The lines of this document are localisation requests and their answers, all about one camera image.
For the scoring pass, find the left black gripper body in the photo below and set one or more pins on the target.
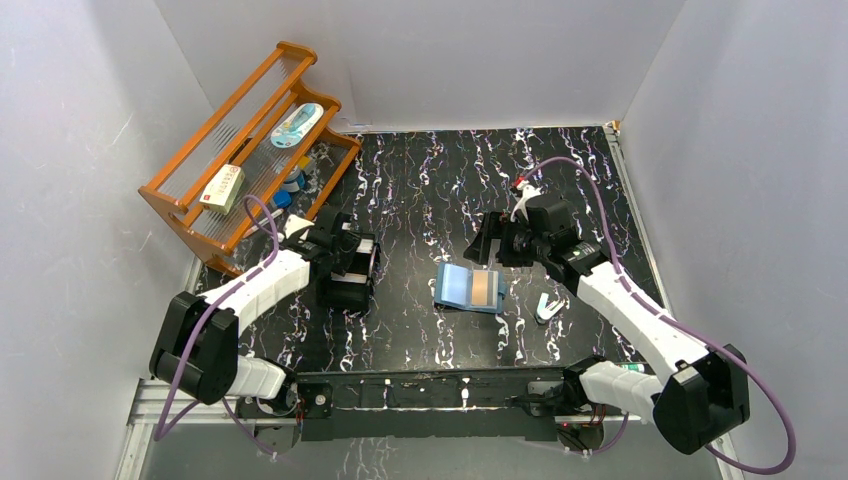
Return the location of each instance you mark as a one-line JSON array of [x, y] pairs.
[[354, 266]]

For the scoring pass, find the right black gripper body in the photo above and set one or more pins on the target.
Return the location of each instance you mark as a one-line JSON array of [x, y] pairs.
[[519, 247]]

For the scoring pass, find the blue card holder wallet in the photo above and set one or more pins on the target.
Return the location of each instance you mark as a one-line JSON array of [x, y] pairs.
[[453, 285]]

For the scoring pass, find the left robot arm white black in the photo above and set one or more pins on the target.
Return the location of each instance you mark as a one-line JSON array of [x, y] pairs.
[[197, 347]]

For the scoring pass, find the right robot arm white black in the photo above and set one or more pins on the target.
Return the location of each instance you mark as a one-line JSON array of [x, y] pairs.
[[649, 331]]

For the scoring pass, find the white card stack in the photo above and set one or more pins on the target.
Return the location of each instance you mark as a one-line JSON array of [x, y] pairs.
[[363, 266]]

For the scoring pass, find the black plastic card box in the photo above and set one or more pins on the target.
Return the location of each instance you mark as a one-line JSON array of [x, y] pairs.
[[350, 283]]

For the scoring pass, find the white plastic clip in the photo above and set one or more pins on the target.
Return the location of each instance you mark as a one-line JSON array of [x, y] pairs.
[[547, 309]]

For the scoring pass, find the blue small object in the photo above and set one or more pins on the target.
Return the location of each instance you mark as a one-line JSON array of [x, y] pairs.
[[291, 186]]

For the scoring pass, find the grey pen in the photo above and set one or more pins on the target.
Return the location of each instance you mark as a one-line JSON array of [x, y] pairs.
[[263, 223]]

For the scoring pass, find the orange wooden shelf rack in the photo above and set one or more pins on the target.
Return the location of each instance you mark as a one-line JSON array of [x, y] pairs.
[[239, 133]]

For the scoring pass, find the light blue oval case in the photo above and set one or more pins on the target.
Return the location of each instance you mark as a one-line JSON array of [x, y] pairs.
[[296, 126]]

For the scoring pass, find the white red small box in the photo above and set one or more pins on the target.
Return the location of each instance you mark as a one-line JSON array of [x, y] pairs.
[[220, 192]]

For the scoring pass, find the green white marker pen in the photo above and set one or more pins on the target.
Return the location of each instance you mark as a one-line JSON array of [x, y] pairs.
[[637, 367]]

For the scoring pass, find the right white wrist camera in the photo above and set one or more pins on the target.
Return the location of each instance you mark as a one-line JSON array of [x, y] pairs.
[[523, 190]]

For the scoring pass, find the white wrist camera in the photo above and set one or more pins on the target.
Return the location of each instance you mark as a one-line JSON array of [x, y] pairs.
[[295, 226], [523, 190]]

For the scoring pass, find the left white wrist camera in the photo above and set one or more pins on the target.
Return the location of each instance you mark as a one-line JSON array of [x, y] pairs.
[[295, 226]]

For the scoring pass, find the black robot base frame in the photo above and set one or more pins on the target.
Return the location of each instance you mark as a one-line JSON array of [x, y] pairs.
[[413, 403]]

